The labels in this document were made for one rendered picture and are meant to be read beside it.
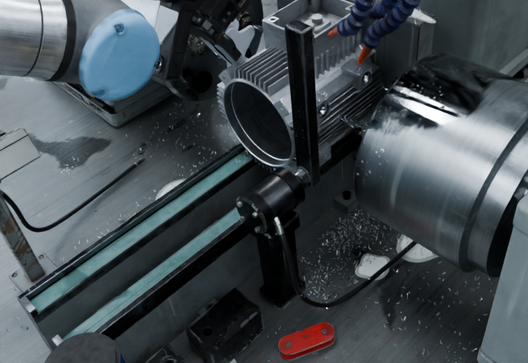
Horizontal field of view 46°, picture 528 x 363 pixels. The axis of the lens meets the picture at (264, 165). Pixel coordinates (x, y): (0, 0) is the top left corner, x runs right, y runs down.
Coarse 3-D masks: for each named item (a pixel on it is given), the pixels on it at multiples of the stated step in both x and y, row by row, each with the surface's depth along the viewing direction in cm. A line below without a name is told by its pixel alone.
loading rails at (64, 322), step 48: (240, 144) 107; (336, 144) 105; (192, 192) 101; (240, 192) 108; (336, 192) 111; (144, 240) 96; (192, 240) 94; (240, 240) 96; (48, 288) 90; (96, 288) 93; (144, 288) 88; (192, 288) 92; (48, 336) 90; (144, 336) 89
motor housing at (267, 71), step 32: (256, 64) 93; (224, 96) 100; (256, 96) 105; (352, 96) 97; (256, 128) 105; (288, 128) 91; (320, 128) 93; (352, 128) 101; (256, 160) 104; (288, 160) 96
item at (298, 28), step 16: (288, 32) 73; (304, 32) 71; (288, 48) 74; (304, 48) 73; (288, 64) 76; (304, 64) 74; (304, 80) 76; (304, 96) 77; (304, 112) 79; (304, 128) 81; (304, 144) 83; (304, 160) 86; (304, 176) 87; (320, 176) 88
